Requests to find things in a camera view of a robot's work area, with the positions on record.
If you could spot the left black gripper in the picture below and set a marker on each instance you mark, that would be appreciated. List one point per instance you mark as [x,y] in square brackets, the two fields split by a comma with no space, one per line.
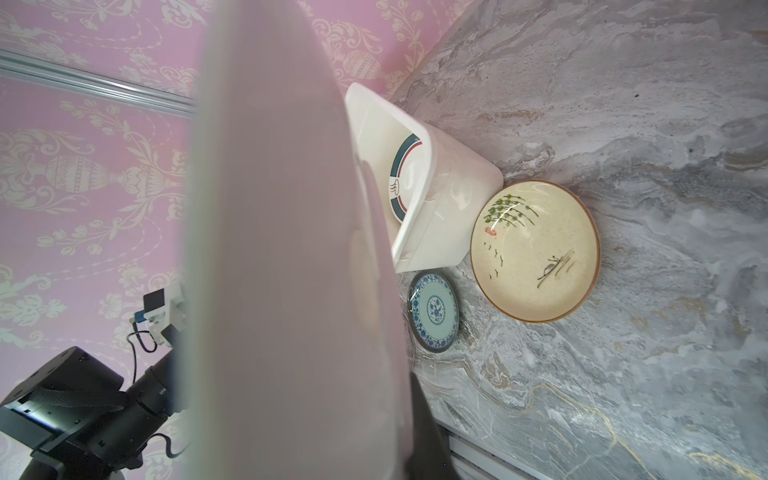
[77,418]

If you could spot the cream plate with green leaves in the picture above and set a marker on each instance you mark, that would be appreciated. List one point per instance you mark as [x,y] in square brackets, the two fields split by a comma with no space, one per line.
[535,251]

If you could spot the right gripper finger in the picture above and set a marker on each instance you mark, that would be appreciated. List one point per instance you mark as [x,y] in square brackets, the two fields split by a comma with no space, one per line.
[430,458]

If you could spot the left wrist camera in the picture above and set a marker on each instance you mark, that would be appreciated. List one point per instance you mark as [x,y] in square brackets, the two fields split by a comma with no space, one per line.
[163,315]

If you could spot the teal patterned small plate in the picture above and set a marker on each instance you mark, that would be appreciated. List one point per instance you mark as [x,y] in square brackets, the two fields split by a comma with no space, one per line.
[433,311]

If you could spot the white plate with clover emblem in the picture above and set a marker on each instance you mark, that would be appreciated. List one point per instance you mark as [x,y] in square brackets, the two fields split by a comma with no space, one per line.
[294,360]

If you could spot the white plate red-green rim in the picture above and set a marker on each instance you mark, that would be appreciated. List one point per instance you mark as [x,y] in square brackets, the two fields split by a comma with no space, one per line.
[406,174]

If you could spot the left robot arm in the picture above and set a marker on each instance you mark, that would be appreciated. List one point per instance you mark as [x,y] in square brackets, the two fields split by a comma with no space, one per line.
[79,422]

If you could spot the white plastic bin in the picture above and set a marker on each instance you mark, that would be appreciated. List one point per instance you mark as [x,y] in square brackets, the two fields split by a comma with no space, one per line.
[457,183]

